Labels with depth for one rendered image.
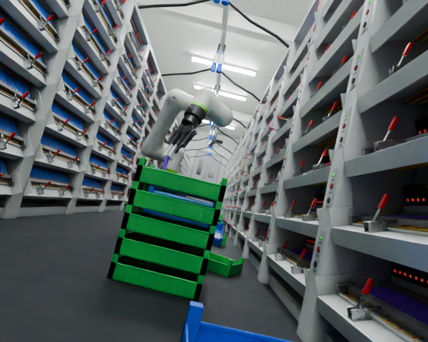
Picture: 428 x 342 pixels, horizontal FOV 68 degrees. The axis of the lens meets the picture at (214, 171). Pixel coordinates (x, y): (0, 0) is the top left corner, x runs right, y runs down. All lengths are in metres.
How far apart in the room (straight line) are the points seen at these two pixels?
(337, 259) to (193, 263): 0.43
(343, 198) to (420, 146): 0.33
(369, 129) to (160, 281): 0.78
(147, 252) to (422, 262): 0.75
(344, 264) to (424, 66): 0.52
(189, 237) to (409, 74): 0.73
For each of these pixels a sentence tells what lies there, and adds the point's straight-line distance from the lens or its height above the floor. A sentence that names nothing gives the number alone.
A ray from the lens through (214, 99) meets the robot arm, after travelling 1.58.
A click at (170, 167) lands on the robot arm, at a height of 0.49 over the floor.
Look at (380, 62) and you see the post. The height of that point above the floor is 0.82.
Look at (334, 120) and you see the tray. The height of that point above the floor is 0.68.
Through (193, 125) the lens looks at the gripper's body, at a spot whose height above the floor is 0.64.
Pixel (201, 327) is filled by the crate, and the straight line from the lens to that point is 0.51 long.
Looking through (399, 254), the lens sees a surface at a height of 0.30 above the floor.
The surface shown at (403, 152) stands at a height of 0.49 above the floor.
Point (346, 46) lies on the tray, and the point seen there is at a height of 1.08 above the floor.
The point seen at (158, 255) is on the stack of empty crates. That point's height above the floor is 0.11.
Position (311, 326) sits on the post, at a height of 0.06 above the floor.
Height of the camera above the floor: 0.30
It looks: 6 degrees up
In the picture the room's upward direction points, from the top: 14 degrees clockwise
